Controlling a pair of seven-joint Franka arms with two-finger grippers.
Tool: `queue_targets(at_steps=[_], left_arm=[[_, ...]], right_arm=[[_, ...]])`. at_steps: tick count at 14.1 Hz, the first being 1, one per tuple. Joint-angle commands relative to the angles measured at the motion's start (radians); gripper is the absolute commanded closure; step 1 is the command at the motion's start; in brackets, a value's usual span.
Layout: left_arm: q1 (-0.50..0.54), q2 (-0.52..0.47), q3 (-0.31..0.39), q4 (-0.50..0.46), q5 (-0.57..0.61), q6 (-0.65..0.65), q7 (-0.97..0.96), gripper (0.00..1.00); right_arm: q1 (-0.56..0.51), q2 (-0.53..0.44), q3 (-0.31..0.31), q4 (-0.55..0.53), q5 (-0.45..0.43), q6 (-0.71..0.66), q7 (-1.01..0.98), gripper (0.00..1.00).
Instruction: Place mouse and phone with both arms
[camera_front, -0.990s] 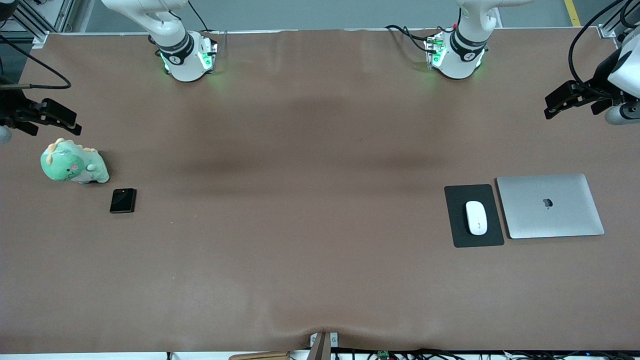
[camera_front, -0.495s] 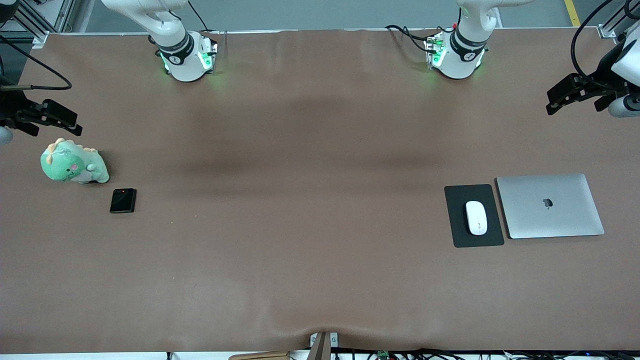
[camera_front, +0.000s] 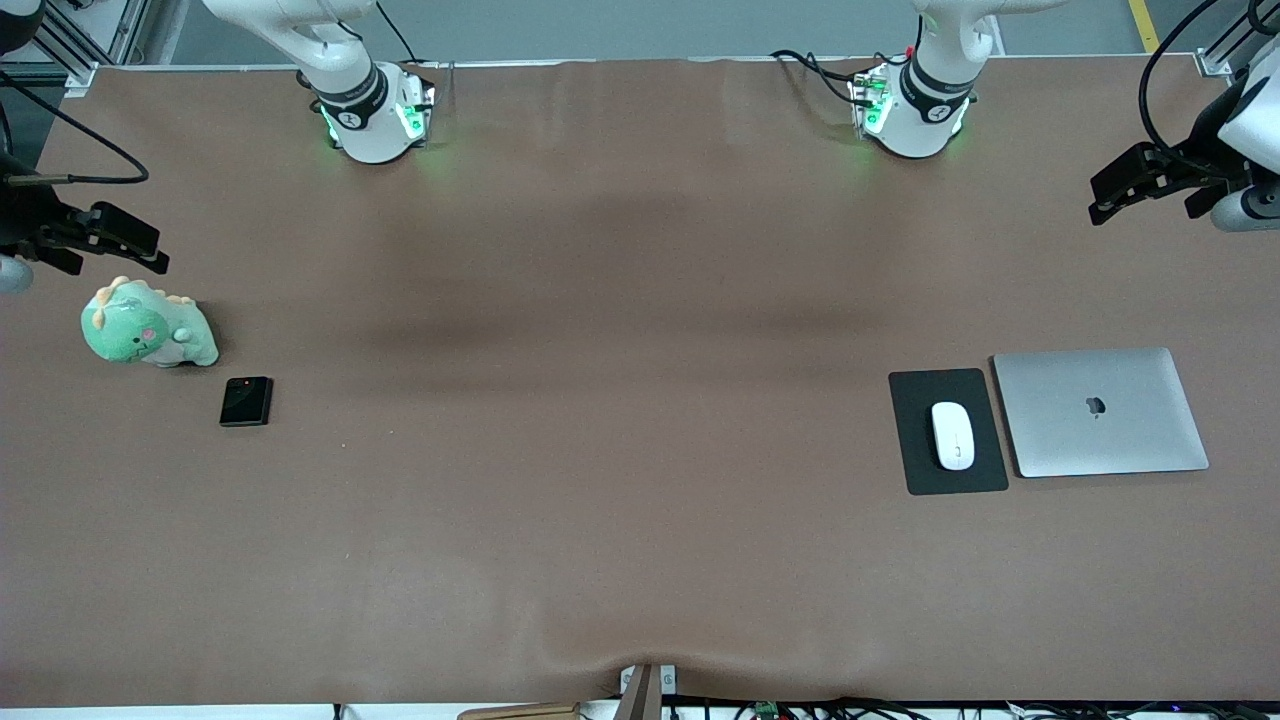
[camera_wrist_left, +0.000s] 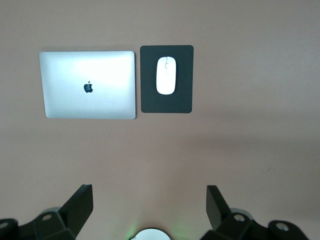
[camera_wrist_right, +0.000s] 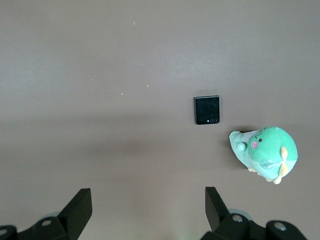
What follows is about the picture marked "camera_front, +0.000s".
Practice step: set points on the white computer mouse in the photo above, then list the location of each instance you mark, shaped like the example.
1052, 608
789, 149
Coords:
953, 436

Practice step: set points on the green connector block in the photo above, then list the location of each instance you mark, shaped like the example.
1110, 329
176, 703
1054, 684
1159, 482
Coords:
767, 710

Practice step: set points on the brown table cover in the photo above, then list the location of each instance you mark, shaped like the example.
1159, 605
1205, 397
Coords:
640, 560

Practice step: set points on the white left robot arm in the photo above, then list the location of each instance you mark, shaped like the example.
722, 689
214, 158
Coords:
920, 110

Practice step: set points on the metal camera stand bracket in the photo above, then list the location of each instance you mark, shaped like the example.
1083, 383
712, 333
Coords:
648, 695

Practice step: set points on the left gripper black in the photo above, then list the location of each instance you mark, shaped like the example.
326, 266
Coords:
1203, 146

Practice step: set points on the aluminium frame post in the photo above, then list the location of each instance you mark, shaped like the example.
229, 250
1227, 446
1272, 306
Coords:
1212, 62
80, 78

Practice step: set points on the brown wooden board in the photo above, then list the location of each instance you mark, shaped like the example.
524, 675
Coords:
520, 713

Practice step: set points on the silver closed laptop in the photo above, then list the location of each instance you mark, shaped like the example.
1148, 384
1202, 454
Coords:
1130, 440

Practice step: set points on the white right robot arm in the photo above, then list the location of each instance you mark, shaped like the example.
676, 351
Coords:
360, 120

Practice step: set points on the black mouse pad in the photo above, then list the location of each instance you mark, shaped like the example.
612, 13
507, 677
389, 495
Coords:
910, 440

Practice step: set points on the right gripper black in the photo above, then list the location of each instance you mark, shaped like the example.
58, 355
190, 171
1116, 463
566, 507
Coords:
24, 217

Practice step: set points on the black phone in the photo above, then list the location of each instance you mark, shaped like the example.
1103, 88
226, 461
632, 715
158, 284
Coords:
245, 405

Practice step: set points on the green dinosaur plush toy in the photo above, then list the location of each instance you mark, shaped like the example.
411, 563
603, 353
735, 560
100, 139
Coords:
135, 330

